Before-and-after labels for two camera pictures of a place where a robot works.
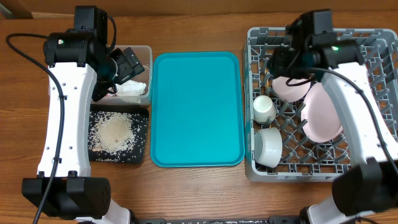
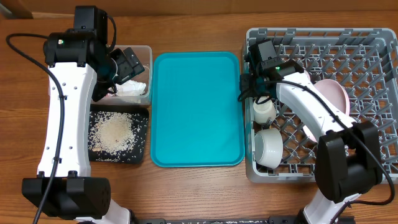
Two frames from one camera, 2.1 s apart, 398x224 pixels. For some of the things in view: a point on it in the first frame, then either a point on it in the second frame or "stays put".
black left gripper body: x=117 y=69 stays put
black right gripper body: x=286 y=65 → x=249 y=88
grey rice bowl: x=268 y=145 stays put
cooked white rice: x=112 y=132 stays put
